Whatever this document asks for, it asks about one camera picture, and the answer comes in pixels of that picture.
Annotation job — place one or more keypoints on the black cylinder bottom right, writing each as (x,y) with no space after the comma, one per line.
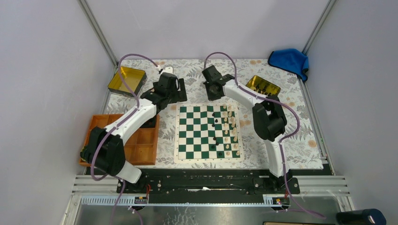
(361,217)

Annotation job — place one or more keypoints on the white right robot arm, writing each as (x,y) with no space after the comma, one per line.
(269,119)

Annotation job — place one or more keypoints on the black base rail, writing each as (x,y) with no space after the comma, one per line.
(251,181)

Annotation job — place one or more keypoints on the floral table mat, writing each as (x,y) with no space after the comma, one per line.
(301,150)

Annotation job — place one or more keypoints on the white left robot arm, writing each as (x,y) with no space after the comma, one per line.
(105,148)

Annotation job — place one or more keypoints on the blue cloth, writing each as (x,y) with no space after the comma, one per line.
(290,60)

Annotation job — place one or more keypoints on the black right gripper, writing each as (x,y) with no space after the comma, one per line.
(210,97)

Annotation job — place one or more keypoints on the empty gold tin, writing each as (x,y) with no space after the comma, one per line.
(134,78)

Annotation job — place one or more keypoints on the green white chess board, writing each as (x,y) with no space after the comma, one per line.
(208,133)

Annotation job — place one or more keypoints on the gold tin with chess pieces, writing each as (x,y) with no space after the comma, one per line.
(263,86)

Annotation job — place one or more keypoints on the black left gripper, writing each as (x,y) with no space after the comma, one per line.
(179,95)

